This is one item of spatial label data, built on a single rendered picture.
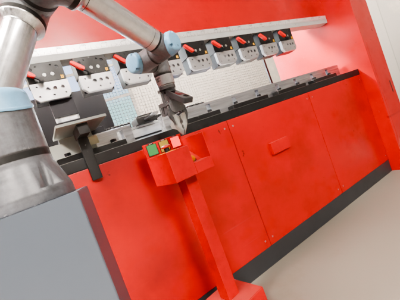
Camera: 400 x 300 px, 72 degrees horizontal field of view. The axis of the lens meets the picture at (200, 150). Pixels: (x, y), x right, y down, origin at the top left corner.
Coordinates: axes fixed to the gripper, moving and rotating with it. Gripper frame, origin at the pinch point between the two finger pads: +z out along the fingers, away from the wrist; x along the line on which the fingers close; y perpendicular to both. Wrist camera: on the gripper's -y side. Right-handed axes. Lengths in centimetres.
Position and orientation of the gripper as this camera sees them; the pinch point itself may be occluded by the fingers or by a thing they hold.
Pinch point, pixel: (184, 131)
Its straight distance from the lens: 114.9
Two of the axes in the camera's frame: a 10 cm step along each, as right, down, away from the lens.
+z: 3.0, 9.5, 1.1
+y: -6.2, 1.0, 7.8
